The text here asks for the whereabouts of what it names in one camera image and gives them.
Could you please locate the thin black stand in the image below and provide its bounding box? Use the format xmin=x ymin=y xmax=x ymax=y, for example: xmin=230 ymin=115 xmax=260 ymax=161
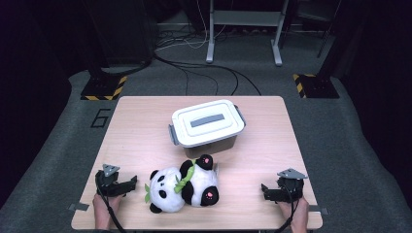
xmin=317 ymin=0 xmax=343 ymax=59

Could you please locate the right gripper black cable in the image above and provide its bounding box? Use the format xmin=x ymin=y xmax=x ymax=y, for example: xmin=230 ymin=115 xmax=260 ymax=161
xmin=279 ymin=183 xmax=300 ymax=233

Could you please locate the white metal stand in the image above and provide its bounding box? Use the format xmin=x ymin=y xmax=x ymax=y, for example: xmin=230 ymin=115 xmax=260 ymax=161
xmin=205 ymin=0 xmax=291 ymax=67

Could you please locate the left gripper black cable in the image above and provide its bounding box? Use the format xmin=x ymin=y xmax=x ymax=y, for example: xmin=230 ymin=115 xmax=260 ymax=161
xmin=95 ymin=176 xmax=128 ymax=233

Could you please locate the brown transparent storage box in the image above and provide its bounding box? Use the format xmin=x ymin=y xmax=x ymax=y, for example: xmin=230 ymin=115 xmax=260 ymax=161
xmin=167 ymin=104 xmax=247 ymax=159

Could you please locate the white floor cable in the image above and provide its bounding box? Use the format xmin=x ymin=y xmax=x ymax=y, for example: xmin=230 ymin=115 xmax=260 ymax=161
xmin=154 ymin=0 xmax=227 ymax=50

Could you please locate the grey tape piece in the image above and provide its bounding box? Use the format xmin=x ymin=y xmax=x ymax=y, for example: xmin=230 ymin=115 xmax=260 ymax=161
xmin=309 ymin=204 xmax=328 ymax=216
xmin=67 ymin=202 xmax=90 ymax=212

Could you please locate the white storage box lid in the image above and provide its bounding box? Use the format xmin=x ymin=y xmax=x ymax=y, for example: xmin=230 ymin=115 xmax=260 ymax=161
xmin=171 ymin=99 xmax=246 ymax=150

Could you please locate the person's right hand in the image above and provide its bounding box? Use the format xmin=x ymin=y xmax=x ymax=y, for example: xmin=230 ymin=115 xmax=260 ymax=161
xmin=277 ymin=196 xmax=310 ymax=226

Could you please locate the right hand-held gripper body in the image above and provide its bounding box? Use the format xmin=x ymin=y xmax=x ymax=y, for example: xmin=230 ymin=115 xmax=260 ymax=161
xmin=277 ymin=167 xmax=309 ymax=204

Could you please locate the black floor cable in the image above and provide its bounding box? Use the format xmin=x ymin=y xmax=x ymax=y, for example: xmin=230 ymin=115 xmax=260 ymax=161
xmin=174 ymin=62 xmax=190 ymax=96
xmin=154 ymin=52 xmax=262 ymax=96

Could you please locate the panda plush toy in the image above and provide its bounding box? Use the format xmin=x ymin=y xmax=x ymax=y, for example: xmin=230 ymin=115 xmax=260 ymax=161
xmin=144 ymin=153 xmax=221 ymax=215

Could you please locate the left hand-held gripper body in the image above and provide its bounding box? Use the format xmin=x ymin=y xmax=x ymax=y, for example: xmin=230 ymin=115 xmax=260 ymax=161
xmin=94 ymin=163 xmax=126 ymax=198

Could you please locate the black stand with striped base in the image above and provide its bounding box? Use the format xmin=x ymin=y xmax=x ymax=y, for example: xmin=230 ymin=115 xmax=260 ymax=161
xmin=81 ymin=0 xmax=128 ymax=101
xmin=292 ymin=0 xmax=373 ymax=99

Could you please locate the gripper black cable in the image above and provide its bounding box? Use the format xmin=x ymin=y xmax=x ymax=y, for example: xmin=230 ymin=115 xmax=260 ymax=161
xmin=95 ymin=176 xmax=128 ymax=233
xmin=279 ymin=183 xmax=300 ymax=233

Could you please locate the dark curtain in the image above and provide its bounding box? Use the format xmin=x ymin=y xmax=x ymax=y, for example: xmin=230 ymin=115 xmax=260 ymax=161
xmin=336 ymin=0 xmax=412 ymax=188
xmin=0 ymin=0 xmax=73 ymax=208

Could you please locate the person's left hand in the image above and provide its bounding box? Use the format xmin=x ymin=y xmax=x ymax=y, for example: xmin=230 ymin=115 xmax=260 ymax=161
xmin=92 ymin=193 xmax=123 ymax=224

